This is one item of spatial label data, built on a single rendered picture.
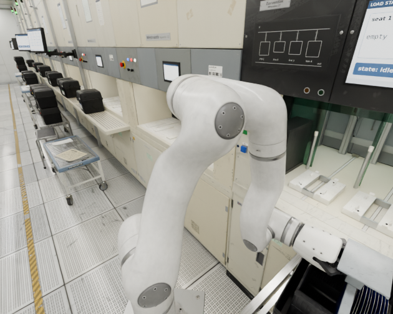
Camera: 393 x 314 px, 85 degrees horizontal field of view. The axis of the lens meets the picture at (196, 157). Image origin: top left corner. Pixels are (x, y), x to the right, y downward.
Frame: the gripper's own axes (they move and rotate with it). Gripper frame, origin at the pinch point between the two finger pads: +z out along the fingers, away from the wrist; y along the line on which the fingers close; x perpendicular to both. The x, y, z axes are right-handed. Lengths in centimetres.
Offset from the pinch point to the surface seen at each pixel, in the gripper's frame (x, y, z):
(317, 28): 53, -33, -33
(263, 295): -33.2, 2.2, -20.1
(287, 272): -33.1, -12.7, -17.2
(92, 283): -110, 35, -131
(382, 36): 51, -30, -15
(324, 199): -19, -51, -18
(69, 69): 5, -107, -490
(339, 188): -19, -66, -15
